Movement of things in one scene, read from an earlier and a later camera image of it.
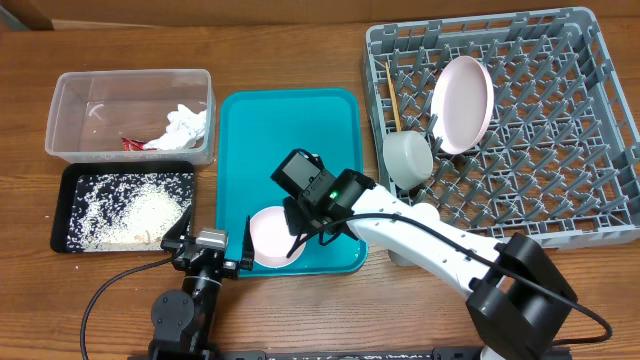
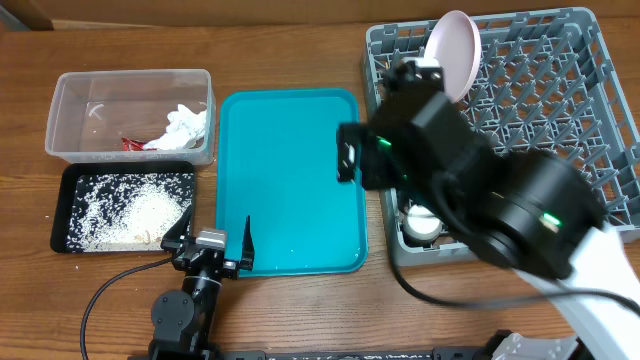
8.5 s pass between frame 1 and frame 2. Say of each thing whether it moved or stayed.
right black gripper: moved
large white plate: moved
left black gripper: stayed
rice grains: stayed
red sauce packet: stayed
